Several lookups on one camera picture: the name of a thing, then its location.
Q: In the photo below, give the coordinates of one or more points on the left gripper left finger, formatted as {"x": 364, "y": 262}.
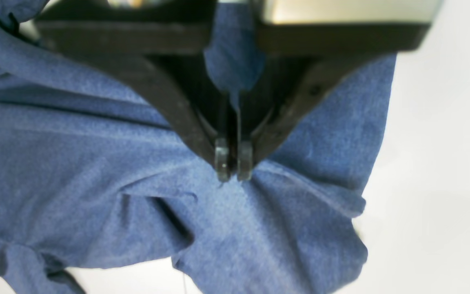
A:
{"x": 163, "y": 62}

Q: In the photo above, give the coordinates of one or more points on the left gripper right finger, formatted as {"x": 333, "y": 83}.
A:
{"x": 303, "y": 64}

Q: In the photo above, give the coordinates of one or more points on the blue grey t-shirt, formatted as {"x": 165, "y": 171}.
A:
{"x": 91, "y": 176}

